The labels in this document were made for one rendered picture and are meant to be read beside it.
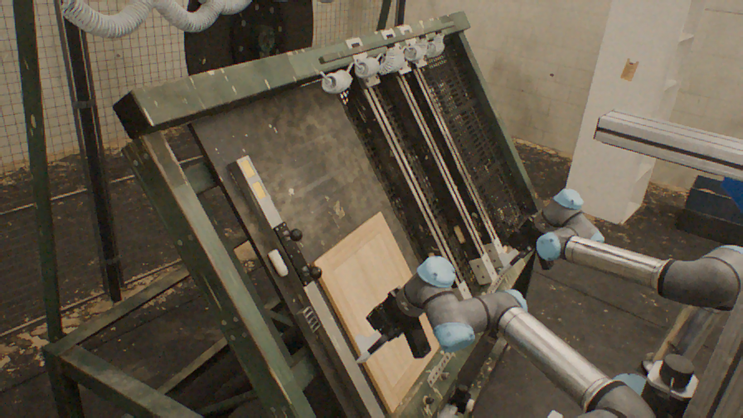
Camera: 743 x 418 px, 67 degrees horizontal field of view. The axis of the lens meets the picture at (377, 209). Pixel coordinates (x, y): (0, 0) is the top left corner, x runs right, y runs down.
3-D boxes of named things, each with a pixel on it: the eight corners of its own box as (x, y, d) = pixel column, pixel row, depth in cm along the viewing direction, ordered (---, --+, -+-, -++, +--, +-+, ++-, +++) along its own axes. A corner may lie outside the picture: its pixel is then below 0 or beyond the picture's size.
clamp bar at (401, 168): (454, 319, 234) (507, 308, 220) (325, 52, 217) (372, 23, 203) (463, 307, 242) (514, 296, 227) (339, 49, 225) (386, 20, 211)
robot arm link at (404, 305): (438, 300, 129) (416, 315, 124) (429, 310, 132) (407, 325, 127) (417, 275, 131) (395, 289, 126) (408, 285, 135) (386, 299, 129)
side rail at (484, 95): (521, 217, 330) (538, 212, 324) (441, 42, 315) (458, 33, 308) (525, 212, 337) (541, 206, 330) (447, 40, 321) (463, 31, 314)
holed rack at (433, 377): (429, 387, 200) (431, 387, 199) (426, 381, 199) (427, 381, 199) (545, 214, 331) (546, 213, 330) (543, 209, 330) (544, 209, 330)
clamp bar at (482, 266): (478, 287, 256) (526, 276, 242) (361, 43, 239) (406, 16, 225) (485, 277, 264) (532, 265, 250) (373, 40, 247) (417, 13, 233)
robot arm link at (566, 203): (577, 209, 164) (558, 187, 168) (553, 231, 172) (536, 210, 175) (590, 205, 169) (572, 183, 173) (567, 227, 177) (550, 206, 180)
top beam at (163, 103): (130, 142, 142) (151, 127, 136) (109, 105, 141) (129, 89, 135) (456, 35, 318) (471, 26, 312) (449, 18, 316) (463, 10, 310)
